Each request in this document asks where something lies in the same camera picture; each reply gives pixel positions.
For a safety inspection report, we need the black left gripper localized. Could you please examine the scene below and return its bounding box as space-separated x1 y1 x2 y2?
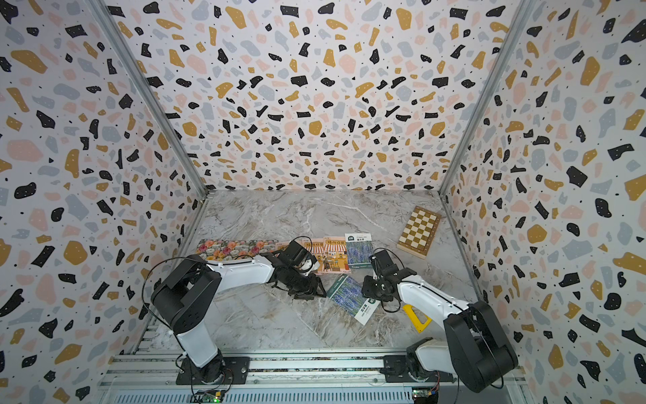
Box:
285 268 331 299

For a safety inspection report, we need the sunflower seed packet pink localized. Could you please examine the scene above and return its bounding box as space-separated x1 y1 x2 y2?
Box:
294 237 313 254
311 238 326 272
322 237 351 274

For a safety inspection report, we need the lavender seed packet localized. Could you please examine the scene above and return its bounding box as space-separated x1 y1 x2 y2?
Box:
327 274 380 326
345 233 373 270

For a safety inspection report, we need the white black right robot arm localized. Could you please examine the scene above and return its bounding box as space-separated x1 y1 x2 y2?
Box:
362 248 518 393

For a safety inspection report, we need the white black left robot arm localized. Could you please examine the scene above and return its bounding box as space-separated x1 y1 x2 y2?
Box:
151 241 326 384

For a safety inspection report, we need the wooden chessboard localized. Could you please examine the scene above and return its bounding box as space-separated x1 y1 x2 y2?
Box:
397 206 442 259

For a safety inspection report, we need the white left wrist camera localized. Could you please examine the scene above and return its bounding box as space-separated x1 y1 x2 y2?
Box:
297 254 320 275

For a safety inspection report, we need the yellow plastic frame tool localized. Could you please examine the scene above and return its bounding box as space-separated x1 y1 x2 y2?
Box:
402 304 432 333

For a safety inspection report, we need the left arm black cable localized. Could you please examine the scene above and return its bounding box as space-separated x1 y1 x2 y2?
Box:
140 254 203 329

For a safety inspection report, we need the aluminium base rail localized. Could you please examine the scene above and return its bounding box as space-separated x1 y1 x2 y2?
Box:
96 348 533 403

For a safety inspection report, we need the right aluminium corner post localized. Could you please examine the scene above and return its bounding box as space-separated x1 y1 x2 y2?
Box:
438 0 536 197

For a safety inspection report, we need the aluminium corner post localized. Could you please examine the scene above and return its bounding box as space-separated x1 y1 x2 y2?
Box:
438 0 536 197
87 0 208 200

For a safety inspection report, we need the left aluminium corner post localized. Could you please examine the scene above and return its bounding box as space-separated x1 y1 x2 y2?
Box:
87 0 208 200

